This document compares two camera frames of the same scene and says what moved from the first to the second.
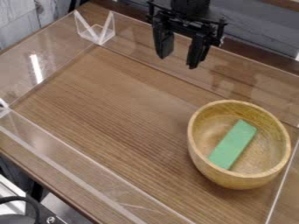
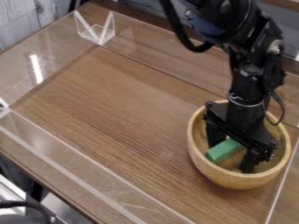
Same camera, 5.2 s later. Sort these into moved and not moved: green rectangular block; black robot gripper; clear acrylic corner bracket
Moved: black robot gripper
Not moved: green rectangular block; clear acrylic corner bracket
